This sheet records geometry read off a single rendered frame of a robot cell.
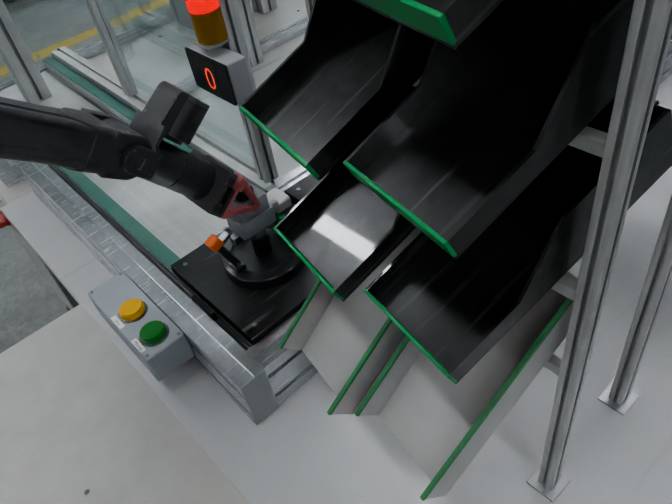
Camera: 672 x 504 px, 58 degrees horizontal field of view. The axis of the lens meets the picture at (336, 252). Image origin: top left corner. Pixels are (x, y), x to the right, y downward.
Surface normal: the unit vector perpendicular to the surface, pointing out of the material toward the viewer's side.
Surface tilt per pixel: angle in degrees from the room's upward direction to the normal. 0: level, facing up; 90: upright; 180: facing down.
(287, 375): 90
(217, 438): 0
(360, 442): 0
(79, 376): 0
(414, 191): 25
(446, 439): 45
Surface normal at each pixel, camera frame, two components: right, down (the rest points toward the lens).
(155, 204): -0.14, -0.71
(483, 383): -0.69, -0.18
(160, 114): -0.33, -0.16
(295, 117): -0.48, -0.45
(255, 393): 0.67, 0.44
